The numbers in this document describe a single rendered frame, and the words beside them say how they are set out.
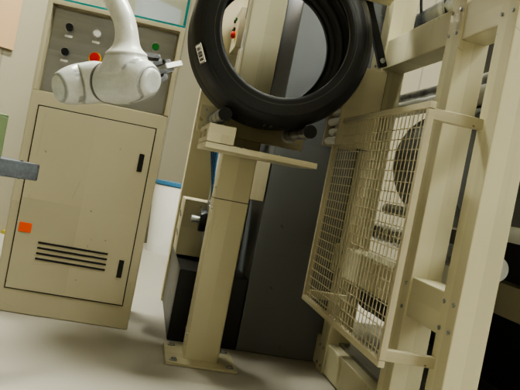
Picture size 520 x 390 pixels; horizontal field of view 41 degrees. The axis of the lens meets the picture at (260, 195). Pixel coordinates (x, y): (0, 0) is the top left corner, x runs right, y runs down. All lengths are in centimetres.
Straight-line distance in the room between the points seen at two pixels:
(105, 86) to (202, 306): 114
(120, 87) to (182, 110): 444
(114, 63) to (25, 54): 349
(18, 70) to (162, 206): 146
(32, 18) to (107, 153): 246
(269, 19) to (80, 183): 100
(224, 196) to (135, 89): 98
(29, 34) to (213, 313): 308
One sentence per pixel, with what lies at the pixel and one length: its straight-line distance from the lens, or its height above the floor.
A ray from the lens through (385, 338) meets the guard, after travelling 186.
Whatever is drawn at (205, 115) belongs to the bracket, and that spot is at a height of 91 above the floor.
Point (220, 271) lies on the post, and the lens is 261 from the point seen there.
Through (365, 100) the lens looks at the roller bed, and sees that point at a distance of 263.
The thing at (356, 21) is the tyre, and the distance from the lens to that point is 231.
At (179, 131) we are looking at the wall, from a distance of 614.
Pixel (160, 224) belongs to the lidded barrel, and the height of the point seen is 23.
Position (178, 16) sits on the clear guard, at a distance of 299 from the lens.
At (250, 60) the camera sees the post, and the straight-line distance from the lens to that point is 262.
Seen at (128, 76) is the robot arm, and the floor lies 89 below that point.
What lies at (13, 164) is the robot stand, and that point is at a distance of 172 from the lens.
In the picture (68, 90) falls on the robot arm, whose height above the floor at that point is 84.
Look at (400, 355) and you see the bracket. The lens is 190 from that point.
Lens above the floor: 71
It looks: 1 degrees down
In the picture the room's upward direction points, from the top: 11 degrees clockwise
